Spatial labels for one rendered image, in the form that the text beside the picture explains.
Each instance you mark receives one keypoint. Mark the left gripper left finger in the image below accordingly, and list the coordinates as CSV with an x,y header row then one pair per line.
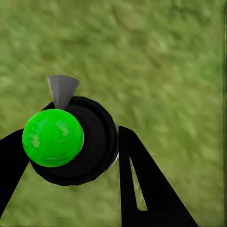
x,y
13,162

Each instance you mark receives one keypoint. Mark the pesticide atomizer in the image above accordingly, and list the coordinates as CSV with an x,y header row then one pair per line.
x,y
74,139

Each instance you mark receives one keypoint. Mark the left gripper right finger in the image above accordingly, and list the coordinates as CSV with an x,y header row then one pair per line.
x,y
165,209

